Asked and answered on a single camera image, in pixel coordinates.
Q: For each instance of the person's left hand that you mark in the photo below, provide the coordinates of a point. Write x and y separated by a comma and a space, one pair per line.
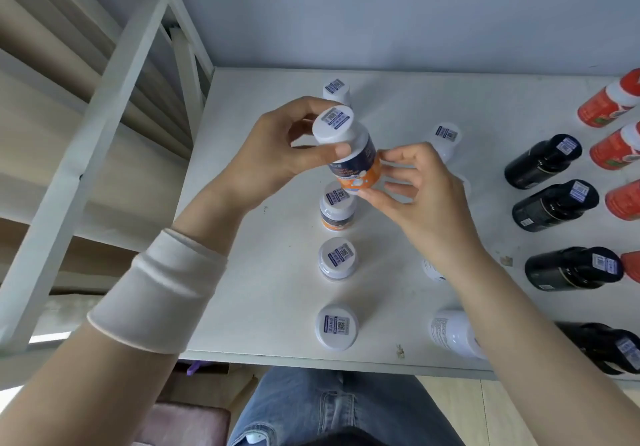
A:
260, 155

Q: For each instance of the person's right hand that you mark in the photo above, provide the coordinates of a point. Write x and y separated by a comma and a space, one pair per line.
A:
440, 220

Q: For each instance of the white cap navy orange bottle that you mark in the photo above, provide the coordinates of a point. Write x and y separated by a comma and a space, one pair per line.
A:
338, 258
337, 326
338, 208
360, 165
336, 91

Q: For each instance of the white metal shelf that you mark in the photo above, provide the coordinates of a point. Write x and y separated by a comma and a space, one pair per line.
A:
85, 170

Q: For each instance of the person's left forearm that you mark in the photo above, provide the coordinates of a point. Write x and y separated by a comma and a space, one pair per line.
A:
75, 395

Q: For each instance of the person's right forearm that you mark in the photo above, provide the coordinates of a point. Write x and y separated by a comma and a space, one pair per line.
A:
550, 360

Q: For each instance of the person's blue jeans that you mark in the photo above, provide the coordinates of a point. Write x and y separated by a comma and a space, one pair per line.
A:
300, 405

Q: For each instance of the person's black shirt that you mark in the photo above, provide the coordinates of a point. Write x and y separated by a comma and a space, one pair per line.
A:
340, 439

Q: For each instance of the white knit wristband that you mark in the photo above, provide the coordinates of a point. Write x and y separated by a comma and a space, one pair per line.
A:
160, 290

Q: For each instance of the purple bag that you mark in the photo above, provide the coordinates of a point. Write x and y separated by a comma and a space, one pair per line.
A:
197, 366

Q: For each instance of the wooden chair brown seat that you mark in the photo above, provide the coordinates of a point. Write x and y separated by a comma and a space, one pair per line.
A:
180, 423

